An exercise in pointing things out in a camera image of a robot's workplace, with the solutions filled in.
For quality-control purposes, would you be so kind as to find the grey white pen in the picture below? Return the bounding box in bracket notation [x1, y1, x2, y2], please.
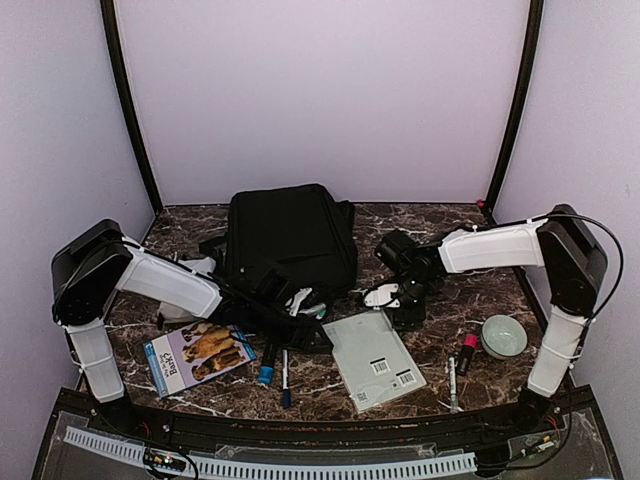
[448, 356, 459, 414]

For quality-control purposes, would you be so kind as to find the near celadon bowl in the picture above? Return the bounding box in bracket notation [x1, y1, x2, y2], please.
[481, 315, 528, 360]

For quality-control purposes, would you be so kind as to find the grey notebook with barcodes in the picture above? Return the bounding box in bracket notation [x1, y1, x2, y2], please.
[324, 310, 426, 413]

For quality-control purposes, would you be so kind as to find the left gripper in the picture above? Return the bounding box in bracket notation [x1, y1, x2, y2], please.
[247, 297, 334, 353]

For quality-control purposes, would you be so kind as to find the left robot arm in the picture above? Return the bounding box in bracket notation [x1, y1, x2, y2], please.
[51, 219, 333, 436]

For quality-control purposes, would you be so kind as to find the white slotted cable duct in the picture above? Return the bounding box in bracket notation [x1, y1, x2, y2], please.
[63, 427, 477, 479]

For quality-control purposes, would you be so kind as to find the black student backpack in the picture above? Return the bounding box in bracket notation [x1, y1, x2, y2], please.
[198, 184, 358, 306]

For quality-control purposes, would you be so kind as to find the black frame post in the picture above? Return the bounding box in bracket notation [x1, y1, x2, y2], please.
[478, 0, 545, 222]
[99, 0, 164, 215]

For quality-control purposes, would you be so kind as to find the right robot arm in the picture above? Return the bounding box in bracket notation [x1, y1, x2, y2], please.
[363, 204, 625, 434]

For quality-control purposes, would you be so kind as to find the white tissue pack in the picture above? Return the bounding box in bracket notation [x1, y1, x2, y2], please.
[156, 256, 217, 331]

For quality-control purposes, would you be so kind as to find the blue capped pen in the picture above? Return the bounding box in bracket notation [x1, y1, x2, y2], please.
[282, 349, 291, 409]

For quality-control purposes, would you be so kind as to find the right black frame post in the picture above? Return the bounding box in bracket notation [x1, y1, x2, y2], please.
[478, 0, 545, 222]

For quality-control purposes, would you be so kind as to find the black blue highlighter marker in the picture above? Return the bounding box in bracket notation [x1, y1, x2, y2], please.
[258, 340, 279, 385]

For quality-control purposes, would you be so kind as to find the small circuit board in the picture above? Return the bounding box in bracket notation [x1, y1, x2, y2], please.
[143, 449, 188, 472]

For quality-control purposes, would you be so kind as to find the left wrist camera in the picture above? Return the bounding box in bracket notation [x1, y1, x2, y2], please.
[285, 287, 313, 317]

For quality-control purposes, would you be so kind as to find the dog picture book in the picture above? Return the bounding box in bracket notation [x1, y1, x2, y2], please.
[144, 321, 256, 398]

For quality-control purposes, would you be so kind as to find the black pink highlighter marker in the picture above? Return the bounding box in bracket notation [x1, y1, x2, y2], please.
[455, 334, 478, 376]

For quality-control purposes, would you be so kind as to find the left black frame post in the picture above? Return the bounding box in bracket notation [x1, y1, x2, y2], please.
[99, 0, 164, 215]

